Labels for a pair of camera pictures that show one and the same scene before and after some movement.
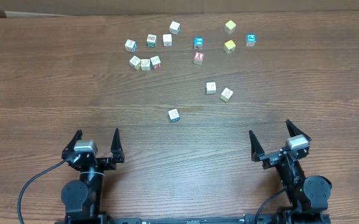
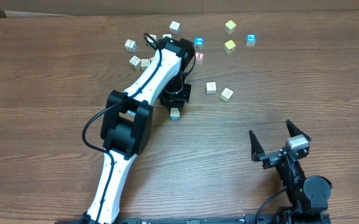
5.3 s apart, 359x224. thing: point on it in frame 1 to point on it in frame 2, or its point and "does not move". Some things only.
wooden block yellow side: x=226 y=94 does not move
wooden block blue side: x=173 y=115 does not move
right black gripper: x=279 y=154 does not move
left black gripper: x=95 y=160 to x=175 y=101
